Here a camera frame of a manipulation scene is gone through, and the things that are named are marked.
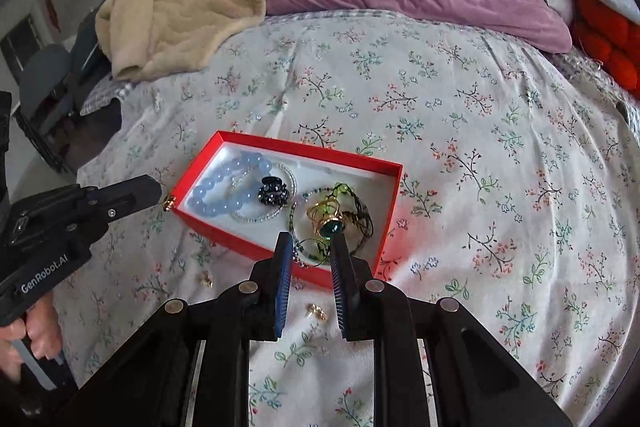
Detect gold ring with green stone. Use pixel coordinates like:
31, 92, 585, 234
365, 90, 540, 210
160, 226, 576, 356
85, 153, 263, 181
306, 202, 349, 241

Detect grey chair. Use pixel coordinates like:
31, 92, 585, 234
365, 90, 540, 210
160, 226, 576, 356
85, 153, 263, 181
16, 44, 76, 118

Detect grey checked sheet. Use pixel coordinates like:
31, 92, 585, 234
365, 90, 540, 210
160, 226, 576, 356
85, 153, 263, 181
80, 74, 137, 116

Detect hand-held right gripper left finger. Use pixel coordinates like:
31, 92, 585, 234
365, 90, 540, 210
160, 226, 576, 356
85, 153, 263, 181
55, 232, 296, 427

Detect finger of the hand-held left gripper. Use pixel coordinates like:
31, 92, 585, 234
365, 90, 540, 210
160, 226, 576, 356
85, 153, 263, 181
76, 174, 167, 229

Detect green bead bracelet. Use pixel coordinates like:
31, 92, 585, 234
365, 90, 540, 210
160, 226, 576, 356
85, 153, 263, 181
327, 182, 375, 254

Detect person's left hand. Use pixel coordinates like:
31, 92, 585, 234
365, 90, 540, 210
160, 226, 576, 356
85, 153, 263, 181
0, 294, 65, 380

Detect clear beaded bracelet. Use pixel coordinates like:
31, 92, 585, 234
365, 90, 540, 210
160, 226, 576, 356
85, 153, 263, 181
231, 162, 299, 224

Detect floral bedsheet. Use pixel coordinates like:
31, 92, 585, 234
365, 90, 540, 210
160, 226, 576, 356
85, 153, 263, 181
52, 9, 640, 427

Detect black crate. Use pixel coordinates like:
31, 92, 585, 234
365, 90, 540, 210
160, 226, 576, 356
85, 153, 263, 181
14, 99, 84, 176

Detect silver bracelet with purple bead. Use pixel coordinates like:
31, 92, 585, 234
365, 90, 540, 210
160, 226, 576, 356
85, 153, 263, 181
287, 188, 346, 267

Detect black hair claw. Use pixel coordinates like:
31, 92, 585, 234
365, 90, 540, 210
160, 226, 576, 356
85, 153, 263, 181
257, 174, 296, 208

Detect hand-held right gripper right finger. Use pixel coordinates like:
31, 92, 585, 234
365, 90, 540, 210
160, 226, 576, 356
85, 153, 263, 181
329, 234, 573, 427

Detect red box with white insert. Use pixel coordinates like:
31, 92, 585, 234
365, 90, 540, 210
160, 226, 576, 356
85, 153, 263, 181
176, 131, 404, 289

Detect red wall hanging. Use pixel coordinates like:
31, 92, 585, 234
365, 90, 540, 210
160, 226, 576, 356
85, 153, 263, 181
41, 0, 62, 34

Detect blue bead bracelet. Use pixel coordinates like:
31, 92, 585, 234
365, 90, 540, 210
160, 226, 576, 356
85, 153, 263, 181
192, 152, 274, 214

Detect orange plush toy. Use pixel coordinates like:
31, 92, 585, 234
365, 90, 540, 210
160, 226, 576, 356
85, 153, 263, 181
572, 0, 640, 100

